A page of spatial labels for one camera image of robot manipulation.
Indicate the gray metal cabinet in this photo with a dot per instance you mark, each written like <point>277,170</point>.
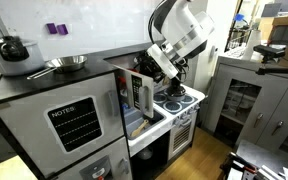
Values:
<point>277,96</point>

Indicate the brown cardboard box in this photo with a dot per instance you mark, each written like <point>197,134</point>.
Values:
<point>287,21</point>

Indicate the gray sink basin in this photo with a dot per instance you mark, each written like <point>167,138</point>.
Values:
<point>134,116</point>

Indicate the wooden spoon with hole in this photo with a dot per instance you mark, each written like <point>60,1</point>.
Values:
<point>139,128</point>

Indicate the whiteboard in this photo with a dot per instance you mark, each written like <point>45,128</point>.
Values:
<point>100,20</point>

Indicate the gray cooktop with burners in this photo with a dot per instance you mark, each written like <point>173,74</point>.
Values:
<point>172,106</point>

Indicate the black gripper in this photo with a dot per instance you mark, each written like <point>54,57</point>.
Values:
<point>149,66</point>

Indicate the small gray pot black lid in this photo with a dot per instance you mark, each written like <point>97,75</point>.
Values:
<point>175,93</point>

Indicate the blue plastic container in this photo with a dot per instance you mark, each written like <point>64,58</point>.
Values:
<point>239,17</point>

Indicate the white paper sheets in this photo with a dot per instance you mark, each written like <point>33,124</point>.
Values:
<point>274,173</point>

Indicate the fridge door with dispenser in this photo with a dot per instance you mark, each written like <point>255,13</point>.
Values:
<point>114,151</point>

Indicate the toy kitchen playset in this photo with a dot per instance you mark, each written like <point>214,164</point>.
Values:
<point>97,63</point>

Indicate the steel frying pan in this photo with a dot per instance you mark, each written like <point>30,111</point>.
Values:
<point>67,63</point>

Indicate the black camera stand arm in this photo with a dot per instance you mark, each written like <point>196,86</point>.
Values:
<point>280,70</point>

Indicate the white plastic bottle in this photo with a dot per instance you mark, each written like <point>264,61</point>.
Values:
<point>253,43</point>

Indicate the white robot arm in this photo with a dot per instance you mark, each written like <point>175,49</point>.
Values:
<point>184,20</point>

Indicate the white microwave door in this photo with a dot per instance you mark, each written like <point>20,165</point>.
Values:
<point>149,86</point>

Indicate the white oven door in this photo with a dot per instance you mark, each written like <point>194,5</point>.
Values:
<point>182,136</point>

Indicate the black orange hand tools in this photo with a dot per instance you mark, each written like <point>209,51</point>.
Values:
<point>242,165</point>

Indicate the purple magnet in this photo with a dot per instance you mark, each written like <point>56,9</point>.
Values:
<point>62,29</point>
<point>51,28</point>

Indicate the fridge door with chalkboard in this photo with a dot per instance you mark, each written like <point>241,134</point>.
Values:
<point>24,120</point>

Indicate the black camera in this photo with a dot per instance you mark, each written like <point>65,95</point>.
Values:
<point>269,51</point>

